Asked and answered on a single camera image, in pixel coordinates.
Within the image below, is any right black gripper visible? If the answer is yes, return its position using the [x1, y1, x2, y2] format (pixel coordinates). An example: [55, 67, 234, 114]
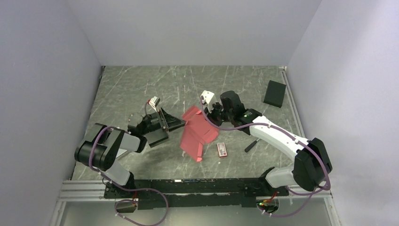
[204, 101, 234, 128]

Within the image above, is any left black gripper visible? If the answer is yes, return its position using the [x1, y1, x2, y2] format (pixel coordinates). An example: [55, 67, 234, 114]
[140, 107, 185, 135]

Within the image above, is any red cardboard paper box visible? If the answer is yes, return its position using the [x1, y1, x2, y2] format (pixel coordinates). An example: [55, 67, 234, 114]
[180, 105, 218, 162]

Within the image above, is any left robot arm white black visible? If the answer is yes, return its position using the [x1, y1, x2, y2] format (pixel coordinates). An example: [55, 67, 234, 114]
[74, 108, 185, 198]

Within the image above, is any black box near left arm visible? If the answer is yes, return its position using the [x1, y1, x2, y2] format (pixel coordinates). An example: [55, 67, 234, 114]
[145, 129, 169, 148]

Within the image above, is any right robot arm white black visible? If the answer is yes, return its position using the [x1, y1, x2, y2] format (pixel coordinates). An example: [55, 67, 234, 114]
[200, 90, 332, 195]

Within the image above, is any small red white box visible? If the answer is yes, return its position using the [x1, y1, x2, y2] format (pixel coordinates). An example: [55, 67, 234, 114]
[216, 143, 228, 158]

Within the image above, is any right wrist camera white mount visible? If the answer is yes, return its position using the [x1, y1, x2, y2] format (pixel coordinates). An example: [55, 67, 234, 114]
[201, 90, 217, 111]

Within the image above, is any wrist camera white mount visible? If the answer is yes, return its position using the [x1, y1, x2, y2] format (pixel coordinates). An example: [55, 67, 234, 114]
[201, 90, 217, 111]
[148, 96, 160, 112]

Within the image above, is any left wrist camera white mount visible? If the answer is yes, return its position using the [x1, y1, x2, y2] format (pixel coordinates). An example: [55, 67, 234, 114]
[148, 96, 160, 112]

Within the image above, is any hammer with black handle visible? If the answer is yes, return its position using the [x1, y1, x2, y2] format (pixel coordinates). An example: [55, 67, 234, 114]
[244, 139, 259, 153]

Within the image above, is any black box near right wall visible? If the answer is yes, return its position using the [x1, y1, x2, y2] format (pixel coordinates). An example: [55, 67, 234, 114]
[263, 80, 286, 108]

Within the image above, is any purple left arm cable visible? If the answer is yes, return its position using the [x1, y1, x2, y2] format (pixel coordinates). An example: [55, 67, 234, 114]
[88, 101, 169, 226]

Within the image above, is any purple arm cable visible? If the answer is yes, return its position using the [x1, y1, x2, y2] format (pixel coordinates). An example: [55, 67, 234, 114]
[88, 101, 169, 226]
[199, 97, 332, 218]

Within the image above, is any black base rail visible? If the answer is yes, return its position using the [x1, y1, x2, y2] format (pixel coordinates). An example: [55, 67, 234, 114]
[104, 178, 288, 210]

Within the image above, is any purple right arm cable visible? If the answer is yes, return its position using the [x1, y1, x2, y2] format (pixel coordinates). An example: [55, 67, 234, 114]
[199, 97, 332, 218]

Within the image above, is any aluminium frame rail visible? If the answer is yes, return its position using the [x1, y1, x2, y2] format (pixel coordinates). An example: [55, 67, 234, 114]
[58, 180, 106, 202]

